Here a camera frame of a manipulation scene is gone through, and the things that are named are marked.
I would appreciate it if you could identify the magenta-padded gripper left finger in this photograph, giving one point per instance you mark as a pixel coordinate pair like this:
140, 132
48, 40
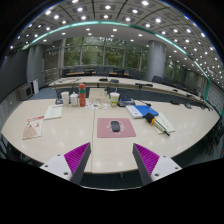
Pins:
56, 165

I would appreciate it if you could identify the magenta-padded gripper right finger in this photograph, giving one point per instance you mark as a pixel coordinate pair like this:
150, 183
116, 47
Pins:
165, 166

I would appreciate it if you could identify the black computer mouse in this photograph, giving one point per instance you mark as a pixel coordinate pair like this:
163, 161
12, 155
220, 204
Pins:
115, 126

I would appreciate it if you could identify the pink printed mouse pad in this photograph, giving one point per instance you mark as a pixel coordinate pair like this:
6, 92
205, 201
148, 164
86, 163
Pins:
103, 132

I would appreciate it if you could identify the white and green booklet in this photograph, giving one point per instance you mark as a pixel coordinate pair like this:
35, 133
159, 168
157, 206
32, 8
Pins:
167, 123

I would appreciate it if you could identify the red and white leaflet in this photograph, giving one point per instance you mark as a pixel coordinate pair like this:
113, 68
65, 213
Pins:
32, 128

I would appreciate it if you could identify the black handheld microphone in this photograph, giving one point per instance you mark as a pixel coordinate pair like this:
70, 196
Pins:
149, 117

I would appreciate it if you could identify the white paper booklet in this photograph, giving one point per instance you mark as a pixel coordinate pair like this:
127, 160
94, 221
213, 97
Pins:
53, 112

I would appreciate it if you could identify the row of black office chairs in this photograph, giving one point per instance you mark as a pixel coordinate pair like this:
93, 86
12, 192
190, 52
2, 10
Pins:
213, 136
133, 74

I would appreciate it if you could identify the blue and white book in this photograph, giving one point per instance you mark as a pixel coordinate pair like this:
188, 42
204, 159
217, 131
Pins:
146, 110

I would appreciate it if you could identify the black gooseneck desk microphone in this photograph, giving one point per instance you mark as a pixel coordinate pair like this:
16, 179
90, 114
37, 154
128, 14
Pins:
147, 104

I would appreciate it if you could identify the white paper cup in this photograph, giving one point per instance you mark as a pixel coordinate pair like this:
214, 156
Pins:
65, 99

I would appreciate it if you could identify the white lidded mug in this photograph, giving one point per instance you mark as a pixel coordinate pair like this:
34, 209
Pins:
74, 100

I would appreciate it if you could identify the colourful printed flyer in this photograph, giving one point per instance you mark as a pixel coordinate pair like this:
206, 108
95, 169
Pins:
96, 106

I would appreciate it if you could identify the red bottle with green band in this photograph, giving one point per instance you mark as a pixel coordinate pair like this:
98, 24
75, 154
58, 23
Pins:
82, 98

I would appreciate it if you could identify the black desk conference unit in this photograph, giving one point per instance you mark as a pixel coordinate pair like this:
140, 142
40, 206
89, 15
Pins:
126, 102

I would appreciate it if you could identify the grey box appliance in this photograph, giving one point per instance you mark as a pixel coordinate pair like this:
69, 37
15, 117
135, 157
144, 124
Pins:
26, 92

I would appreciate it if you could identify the beige cardboard box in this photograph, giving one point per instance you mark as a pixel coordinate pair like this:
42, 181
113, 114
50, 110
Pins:
98, 95

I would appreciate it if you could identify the white standing appliance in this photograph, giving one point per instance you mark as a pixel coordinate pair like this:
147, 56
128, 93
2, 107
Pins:
35, 86

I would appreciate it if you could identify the printed drink cup with straw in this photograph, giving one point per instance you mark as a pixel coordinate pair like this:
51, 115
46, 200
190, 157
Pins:
114, 100

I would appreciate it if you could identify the long curved conference table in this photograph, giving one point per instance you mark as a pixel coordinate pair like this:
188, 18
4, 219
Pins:
133, 82

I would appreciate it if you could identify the group of ceiling lights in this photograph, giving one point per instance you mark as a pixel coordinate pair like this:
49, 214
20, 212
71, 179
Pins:
107, 7

